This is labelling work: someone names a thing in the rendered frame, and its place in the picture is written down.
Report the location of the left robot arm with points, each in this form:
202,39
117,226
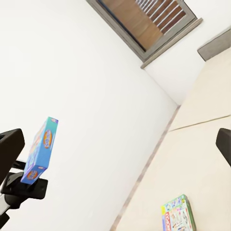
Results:
13,192

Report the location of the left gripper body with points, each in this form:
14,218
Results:
38,193

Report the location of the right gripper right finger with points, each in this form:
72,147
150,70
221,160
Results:
223,142

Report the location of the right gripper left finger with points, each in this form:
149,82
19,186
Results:
11,144

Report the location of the board game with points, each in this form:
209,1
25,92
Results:
176,215
40,152

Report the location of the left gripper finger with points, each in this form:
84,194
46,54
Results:
32,187
13,180

